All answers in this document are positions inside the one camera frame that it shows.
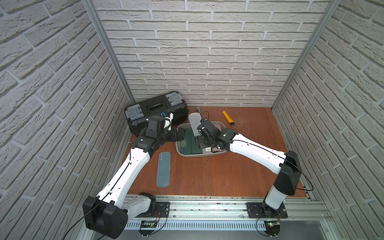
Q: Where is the dark green pencil case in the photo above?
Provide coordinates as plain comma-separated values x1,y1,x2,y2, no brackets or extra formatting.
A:
180,129,202,155

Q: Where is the clear pencil case with label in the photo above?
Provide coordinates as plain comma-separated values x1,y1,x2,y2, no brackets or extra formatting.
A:
189,113,202,137

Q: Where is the blue-grey pencil case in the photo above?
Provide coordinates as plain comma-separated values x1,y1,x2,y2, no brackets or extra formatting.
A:
157,152,171,188

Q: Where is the pink pencil case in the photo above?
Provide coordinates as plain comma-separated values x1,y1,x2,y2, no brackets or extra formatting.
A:
214,124,226,132

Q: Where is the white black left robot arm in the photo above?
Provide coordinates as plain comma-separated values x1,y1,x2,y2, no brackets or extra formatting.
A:
83,113,185,240

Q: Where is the grey-green storage tray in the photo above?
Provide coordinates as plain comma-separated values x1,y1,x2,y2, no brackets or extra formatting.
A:
176,123,227,158

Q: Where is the yellow utility knife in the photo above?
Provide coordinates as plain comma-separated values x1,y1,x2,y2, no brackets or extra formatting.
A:
223,111,235,125

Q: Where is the black plastic toolbox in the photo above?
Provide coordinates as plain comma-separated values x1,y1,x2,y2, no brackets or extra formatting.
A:
125,92,189,137

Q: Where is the left control circuit board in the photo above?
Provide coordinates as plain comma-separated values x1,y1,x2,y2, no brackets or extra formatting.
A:
140,220,159,230

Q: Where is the control circuit board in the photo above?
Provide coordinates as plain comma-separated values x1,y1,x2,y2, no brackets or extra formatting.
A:
264,221,281,237
140,220,159,230

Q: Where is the right control circuit board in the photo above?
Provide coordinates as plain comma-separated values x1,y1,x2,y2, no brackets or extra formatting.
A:
264,221,281,237

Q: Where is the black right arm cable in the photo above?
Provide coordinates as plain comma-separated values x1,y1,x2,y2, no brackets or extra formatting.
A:
236,139,314,193

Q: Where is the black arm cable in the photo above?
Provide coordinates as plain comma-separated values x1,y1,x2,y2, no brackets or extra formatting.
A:
236,139,314,193
62,149,133,240

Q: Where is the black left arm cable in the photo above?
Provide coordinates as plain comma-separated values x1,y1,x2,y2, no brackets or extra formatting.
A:
62,149,133,240

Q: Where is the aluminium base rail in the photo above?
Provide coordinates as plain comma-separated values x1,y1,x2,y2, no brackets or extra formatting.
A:
124,196,341,240

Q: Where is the aluminium corner post left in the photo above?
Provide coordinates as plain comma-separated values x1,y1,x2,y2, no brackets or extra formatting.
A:
83,0,136,104

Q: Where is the aluminium corner post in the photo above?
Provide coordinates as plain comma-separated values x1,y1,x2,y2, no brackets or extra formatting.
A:
271,0,342,111
83,0,136,104

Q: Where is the aluminium corner post right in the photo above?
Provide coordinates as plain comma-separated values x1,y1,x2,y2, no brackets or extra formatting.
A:
271,0,342,111

